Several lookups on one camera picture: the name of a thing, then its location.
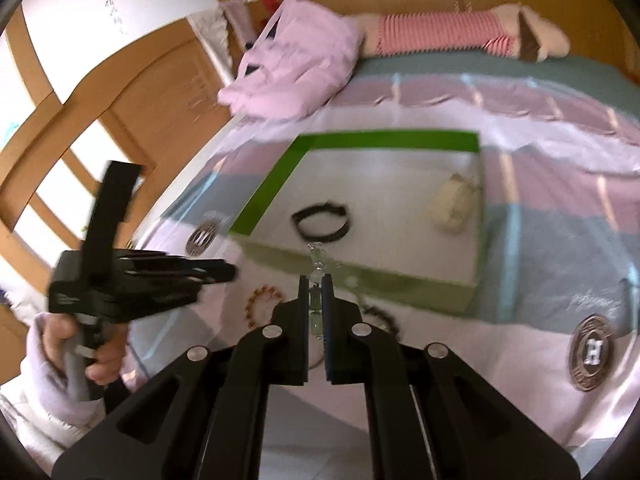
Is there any black bracelet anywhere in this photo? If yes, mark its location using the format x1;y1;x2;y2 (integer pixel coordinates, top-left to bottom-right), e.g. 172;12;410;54
291;201;353;242

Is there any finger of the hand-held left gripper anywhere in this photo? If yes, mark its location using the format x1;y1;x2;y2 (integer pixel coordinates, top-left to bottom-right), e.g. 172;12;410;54
122;277;202;311
117;254;237;285

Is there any clear bead bracelet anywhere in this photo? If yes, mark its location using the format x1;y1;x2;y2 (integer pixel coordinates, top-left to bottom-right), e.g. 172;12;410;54
306;241;327;342

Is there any dark beaded bracelet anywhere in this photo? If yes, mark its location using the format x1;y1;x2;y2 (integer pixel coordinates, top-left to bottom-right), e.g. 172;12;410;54
356;290;402;339

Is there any striped plush toy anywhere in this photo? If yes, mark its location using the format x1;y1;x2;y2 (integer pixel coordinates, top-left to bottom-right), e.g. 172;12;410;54
357;3;572;64

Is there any white and green box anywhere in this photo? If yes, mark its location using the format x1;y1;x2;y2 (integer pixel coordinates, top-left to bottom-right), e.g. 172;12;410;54
228;130;485;317

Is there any striped bed sheet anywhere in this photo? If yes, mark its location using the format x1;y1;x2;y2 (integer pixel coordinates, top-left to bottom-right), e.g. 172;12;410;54
117;52;640;480

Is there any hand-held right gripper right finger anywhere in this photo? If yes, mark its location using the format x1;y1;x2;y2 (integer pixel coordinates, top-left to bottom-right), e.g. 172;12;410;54
321;274;582;480

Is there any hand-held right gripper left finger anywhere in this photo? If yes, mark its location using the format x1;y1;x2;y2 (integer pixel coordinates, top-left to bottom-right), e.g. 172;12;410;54
51;275;311;480

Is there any person's left hand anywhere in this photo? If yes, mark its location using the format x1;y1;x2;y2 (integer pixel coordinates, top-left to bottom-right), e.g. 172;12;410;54
40;311;129;386

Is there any person's left forearm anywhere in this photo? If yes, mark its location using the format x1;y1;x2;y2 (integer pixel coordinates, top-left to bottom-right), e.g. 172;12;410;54
0;325;121;466

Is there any pink garment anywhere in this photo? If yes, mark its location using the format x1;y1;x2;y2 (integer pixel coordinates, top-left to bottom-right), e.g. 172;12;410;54
218;0;369;120

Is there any wooden wardrobe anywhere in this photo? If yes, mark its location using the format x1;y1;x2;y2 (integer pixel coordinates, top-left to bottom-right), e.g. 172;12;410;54
0;0;241;266

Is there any cream pouch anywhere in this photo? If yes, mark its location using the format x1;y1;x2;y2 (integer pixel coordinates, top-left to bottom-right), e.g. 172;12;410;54
426;173;482;234

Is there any amber beaded bracelet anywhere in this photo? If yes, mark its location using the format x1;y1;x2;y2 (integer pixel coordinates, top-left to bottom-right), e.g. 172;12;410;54
243;284;284;330

